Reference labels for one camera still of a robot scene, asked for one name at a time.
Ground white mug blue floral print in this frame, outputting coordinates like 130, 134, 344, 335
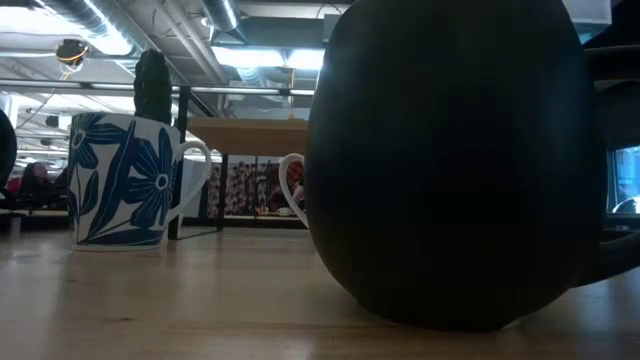
277, 151, 310, 230
67, 111, 213, 252

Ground black mug blue inside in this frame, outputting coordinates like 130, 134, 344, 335
304, 0, 640, 334

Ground person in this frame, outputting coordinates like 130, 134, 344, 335
285, 159, 307, 211
18, 160, 54, 209

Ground patterned room divider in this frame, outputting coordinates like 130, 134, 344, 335
207, 158, 291, 217

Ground wooden shelf black metal legs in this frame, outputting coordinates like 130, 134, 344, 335
167, 115, 309, 241

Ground ceiling light panel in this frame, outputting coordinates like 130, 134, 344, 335
211, 45, 326, 72

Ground cactus in white pot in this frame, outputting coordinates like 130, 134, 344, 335
132, 48, 174, 126

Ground grey metal crossbar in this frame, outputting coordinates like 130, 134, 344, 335
0, 78, 316, 98

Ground black ceiling-hung device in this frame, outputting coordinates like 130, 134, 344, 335
53, 37, 91, 67

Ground computer monitor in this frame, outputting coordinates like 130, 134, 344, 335
605, 143, 640, 217

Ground grey ceiling duct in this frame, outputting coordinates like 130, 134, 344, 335
199, 0, 247, 32

